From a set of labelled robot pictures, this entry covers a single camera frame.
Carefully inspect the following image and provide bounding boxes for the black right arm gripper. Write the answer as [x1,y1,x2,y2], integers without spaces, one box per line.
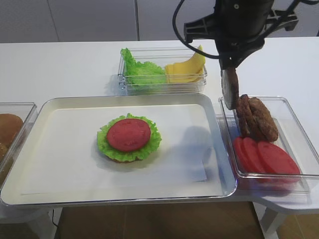
[184,0,298,70]

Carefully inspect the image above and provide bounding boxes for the brown meat patty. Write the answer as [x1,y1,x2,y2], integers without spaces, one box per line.
[221,67,239,110]

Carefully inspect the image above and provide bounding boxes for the yellow cheese slices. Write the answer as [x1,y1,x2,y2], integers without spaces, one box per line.
[164,53,205,83]

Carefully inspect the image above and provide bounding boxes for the clear lettuce and cheese container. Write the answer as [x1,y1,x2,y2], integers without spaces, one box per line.
[118,47,207,95]

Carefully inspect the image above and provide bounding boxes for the green lettuce in container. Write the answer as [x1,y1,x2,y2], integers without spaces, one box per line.
[121,48,166,85]

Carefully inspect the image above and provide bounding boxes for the lettuce leaf on burger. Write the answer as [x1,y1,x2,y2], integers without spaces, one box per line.
[97,113,161,163]

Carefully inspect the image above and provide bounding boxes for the left patty in container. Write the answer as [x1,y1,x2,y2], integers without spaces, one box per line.
[236,94,264,141]

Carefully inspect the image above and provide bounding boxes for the patty in container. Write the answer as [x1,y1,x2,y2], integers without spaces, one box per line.
[236,94,264,141]
[248,97,279,142]

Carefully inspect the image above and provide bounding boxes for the right patty in container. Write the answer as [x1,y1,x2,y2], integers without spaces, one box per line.
[248,97,279,142]

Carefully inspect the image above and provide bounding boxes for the middle tomato slice in container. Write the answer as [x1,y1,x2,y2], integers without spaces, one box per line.
[243,137,266,174]

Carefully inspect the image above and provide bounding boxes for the tomato slice in container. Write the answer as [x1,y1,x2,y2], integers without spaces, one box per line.
[243,137,266,174]
[257,141,300,175]
[234,137,252,173]

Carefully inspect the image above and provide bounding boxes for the left tomato slice in container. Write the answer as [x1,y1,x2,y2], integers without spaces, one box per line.
[234,137,252,173]

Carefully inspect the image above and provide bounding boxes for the clear patty and tomato container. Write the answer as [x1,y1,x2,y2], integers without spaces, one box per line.
[219,96,319,193]

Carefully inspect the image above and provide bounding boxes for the right tomato slice in container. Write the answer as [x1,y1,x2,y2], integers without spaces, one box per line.
[257,141,300,175]

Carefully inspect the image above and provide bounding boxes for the tomato slice on burger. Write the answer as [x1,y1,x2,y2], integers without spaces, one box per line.
[106,119,151,152]

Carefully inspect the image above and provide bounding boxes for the white paper tray liner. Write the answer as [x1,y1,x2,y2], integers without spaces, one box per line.
[21,104,211,194]

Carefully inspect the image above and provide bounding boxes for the white metal tray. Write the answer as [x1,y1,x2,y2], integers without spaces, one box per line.
[0,94,237,206]

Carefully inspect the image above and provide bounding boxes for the clear plastic bun container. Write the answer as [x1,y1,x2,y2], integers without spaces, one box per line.
[0,102,37,184]

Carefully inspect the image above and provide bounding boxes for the right sesame top bun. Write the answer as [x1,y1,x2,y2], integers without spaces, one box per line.
[0,143,8,161]

